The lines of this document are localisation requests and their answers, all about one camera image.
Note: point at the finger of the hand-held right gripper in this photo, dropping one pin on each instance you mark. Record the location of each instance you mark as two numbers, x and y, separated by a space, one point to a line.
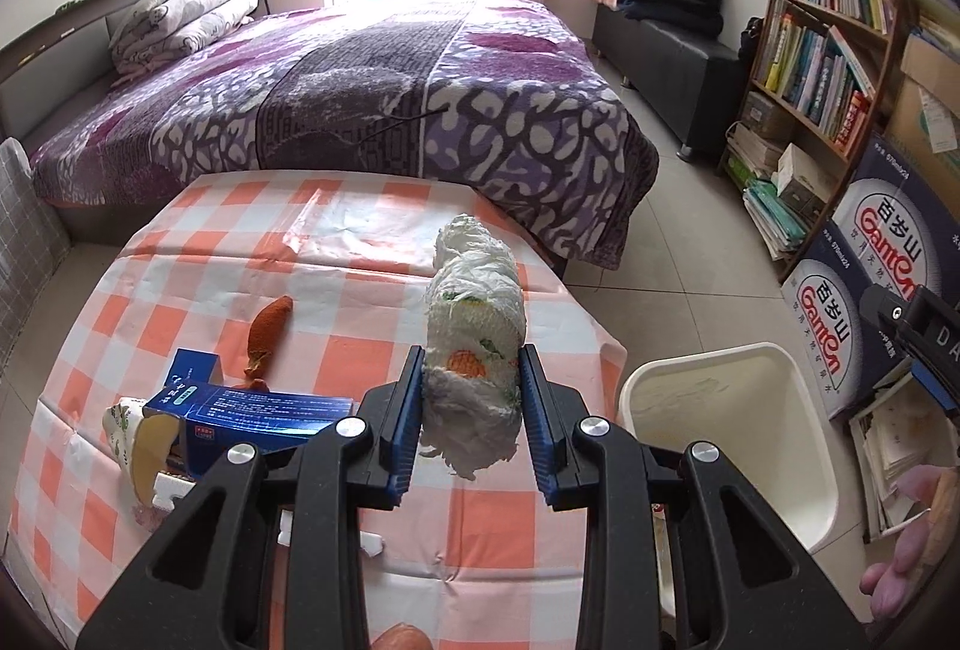
911 335

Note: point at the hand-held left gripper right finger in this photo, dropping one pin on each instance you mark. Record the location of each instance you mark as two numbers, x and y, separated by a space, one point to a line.
537 429

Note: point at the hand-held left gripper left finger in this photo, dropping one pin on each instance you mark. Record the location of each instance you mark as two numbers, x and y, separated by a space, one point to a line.
401 429

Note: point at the white plastic bag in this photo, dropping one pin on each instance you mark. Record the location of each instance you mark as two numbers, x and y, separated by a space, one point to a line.
472 320

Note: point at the white plastic waste bin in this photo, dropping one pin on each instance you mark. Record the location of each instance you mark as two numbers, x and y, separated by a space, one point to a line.
735 410

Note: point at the person's right hand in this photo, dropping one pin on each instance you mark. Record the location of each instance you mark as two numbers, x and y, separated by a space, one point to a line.
911 541

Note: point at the person's left hand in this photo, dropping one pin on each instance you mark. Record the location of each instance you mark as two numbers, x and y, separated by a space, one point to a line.
401 639

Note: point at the blue white beverage carton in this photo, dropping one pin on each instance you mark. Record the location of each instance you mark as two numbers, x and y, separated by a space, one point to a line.
900 222
821 327

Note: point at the blue cardboard box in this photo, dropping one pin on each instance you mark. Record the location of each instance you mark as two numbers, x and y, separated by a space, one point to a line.
255 414

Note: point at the stacks of flat books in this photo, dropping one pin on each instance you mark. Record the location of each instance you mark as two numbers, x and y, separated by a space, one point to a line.
772 207

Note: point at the cardboard tissue box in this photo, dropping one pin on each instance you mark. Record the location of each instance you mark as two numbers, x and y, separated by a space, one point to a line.
802 177

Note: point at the brown cardboard box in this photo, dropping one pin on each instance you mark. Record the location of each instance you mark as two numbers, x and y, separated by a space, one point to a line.
926 102

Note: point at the printed paper cup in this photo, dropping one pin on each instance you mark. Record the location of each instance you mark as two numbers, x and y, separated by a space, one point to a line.
146 455

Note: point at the row of slanted books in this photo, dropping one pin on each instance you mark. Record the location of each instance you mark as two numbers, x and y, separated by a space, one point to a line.
810 72

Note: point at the wooden bookshelf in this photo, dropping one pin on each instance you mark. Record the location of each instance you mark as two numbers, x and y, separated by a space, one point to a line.
889 42

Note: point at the black bag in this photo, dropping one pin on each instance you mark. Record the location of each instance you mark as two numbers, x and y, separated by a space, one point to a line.
751 41

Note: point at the purple patterned bed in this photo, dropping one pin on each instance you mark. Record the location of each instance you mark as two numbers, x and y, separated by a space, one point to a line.
375 95

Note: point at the black bench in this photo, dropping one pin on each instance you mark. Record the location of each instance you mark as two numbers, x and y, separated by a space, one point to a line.
675 72

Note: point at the grey checked cloth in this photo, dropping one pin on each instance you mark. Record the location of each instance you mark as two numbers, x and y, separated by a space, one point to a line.
26 245

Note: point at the folded floral quilt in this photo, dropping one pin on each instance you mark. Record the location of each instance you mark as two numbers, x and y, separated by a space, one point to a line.
184 16

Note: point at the dark wooden headboard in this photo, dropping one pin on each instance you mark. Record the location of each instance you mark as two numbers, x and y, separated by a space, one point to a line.
45 65

